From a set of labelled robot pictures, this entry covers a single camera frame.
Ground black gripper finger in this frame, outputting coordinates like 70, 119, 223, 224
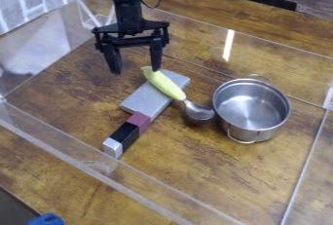
150, 38, 164, 71
103, 45, 122, 75

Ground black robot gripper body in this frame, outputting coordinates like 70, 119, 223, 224
92, 0, 169, 53

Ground grey toy cleaver knife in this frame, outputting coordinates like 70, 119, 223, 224
102, 68, 191, 160

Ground yellow handled metal spoon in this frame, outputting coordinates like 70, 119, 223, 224
142, 66, 214, 121

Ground small steel pot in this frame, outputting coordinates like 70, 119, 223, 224
213, 76, 292, 144

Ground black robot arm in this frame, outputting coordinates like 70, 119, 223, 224
91, 0, 169, 74

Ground blue object at bottom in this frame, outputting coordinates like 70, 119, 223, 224
25, 213, 66, 225

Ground clear acrylic enclosure panels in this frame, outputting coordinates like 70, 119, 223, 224
0, 0, 333, 225

